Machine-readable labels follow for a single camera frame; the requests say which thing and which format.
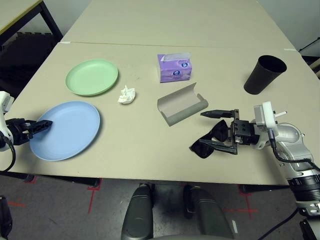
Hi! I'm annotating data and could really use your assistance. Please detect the side table with black frame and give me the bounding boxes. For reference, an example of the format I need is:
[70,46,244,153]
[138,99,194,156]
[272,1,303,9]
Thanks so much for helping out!
[0,0,63,43]

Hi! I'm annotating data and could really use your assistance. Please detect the black sunglasses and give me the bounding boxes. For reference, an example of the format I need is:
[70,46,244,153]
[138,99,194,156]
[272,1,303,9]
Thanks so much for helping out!
[189,119,235,159]

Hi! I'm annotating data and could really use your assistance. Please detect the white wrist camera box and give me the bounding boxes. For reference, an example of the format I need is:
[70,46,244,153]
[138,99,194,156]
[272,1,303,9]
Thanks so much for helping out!
[0,91,15,118]
[253,100,278,132]

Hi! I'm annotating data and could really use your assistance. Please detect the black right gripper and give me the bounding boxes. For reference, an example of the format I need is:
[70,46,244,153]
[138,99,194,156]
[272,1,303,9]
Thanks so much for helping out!
[199,109,260,155]

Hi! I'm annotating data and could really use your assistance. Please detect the black foam floor mats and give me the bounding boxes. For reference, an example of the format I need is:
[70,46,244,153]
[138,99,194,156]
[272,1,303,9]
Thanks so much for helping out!
[0,31,60,101]

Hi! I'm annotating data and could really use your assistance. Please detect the blue plastic plate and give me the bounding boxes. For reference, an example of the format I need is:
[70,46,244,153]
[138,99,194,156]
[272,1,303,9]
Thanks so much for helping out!
[29,100,101,162]

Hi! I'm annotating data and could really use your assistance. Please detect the black stand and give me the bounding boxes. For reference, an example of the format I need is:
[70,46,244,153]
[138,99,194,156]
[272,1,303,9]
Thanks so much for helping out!
[297,36,320,76]

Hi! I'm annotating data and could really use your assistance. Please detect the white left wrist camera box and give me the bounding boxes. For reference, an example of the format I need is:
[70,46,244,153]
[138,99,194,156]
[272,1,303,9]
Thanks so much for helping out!
[0,91,15,118]

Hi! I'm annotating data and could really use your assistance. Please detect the purple tissue box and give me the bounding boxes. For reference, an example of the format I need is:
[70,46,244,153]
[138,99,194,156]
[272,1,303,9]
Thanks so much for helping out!
[156,52,193,84]

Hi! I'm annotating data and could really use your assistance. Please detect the grey left robot leg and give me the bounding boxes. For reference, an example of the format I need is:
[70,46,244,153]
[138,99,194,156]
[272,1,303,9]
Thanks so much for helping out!
[121,183,155,240]

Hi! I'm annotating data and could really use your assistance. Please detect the grey robot leg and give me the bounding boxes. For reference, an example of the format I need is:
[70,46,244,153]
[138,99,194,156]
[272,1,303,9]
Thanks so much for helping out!
[121,183,155,240]
[183,184,236,240]

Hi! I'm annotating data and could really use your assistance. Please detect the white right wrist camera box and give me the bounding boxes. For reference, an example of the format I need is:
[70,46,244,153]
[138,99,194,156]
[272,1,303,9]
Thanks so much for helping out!
[253,100,278,132]

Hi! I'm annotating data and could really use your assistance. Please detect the black hanging cable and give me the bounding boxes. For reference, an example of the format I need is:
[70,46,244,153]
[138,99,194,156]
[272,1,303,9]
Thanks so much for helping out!
[259,207,301,240]

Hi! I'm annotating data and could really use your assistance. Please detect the grey glasses case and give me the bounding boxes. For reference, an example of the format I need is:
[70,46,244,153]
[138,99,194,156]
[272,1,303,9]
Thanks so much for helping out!
[157,81,209,127]

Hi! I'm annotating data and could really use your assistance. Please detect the black plastic cup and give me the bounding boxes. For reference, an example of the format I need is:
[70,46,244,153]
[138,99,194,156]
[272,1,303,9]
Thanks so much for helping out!
[243,54,288,95]

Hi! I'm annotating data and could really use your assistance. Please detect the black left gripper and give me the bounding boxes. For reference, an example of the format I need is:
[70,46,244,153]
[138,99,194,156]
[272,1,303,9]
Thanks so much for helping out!
[6,118,54,146]

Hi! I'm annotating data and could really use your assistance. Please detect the grey right robot leg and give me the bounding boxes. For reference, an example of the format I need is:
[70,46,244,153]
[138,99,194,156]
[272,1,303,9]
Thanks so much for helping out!
[183,184,236,240]

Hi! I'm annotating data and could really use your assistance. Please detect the green plastic plate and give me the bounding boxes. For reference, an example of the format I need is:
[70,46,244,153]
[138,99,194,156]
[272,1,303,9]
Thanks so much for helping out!
[65,58,120,97]

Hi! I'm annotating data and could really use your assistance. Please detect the white tissue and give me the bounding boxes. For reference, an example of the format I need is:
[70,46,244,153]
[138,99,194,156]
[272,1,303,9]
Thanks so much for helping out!
[117,84,138,105]

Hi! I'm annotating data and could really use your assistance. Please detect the black left wrist camera cable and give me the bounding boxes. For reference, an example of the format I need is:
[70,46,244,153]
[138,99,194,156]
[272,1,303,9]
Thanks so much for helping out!
[0,134,17,173]

